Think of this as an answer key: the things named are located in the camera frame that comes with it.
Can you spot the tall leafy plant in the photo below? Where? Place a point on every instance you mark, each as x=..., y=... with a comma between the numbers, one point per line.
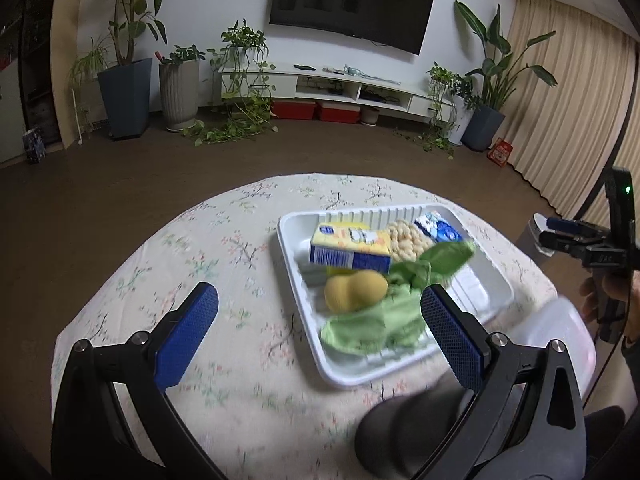
x=127, y=10

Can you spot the green cloth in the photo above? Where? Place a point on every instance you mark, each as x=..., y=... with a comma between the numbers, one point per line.
x=370, y=325

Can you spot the white television stand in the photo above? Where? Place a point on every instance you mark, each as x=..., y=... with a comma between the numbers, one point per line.
x=285, y=82

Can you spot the grey ribbed planter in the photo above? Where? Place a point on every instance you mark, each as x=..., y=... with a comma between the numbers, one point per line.
x=180, y=97

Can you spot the white foam tray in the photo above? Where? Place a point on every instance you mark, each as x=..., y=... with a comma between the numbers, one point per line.
x=300, y=240

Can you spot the black wall television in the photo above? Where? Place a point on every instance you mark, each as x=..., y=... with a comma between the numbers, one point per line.
x=350, y=0

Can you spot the dark blue tapered planter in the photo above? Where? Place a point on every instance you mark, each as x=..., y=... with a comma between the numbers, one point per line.
x=482, y=127

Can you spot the person's right hand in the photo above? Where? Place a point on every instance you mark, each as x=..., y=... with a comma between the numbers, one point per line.
x=587, y=292

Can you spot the black remote control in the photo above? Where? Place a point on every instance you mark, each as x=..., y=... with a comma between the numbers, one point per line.
x=304, y=67

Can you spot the trailing pothos plant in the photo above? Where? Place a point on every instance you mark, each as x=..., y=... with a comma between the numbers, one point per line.
x=245, y=105

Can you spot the person's dark clothing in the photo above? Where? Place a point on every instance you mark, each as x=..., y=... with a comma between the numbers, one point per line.
x=612, y=445

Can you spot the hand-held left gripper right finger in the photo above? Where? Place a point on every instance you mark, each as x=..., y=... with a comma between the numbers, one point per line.
x=450, y=335

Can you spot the blue tissue pack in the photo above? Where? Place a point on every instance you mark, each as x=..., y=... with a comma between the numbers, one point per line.
x=442, y=230

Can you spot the thin spindly plant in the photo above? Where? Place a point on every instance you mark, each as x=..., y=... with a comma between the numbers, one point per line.
x=90, y=62

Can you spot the teal small item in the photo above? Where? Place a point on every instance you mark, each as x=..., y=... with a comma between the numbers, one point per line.
x=351, y=68

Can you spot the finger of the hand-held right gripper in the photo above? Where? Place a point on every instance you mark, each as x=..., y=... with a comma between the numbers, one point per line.
x=557, y=241
x=565, y=224

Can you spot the yellow peanut-shaped sponge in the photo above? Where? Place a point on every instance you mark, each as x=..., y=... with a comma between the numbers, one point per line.
x=355, y=290

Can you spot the small leafy plant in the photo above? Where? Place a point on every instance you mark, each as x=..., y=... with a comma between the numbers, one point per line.
x=182, y=55

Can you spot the blue printed box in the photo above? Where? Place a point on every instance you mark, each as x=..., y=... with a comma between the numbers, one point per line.
x=33, y=146

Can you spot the beige curtain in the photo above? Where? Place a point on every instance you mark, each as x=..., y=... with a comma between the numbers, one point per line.
x=570, y=105

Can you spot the large broad-leaf plant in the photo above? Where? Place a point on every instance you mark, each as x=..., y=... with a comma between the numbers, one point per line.
x=495, y=65

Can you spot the trailing plant with white planter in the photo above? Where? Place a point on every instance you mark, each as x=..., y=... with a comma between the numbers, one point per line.
x=457, y=120

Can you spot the dark blue square planter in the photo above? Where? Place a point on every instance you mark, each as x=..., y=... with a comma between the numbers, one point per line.
x=125, y=100

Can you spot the floral tablecloth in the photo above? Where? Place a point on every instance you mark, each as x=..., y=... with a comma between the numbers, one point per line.
x=210, y=240

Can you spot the small white pot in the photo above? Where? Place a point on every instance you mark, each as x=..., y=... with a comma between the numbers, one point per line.
x=370, y=116

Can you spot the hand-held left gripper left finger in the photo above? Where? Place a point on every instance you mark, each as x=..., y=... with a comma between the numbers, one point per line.
x=187, y=330

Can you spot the translucent plastic container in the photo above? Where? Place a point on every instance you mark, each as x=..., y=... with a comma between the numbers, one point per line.
x=555, y=335

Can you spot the dark shelving unit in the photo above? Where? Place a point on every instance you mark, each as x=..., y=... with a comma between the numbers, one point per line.
x=42, y=70

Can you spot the yellow and blue carton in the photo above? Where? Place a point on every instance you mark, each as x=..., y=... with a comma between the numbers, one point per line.
x=350, y=250

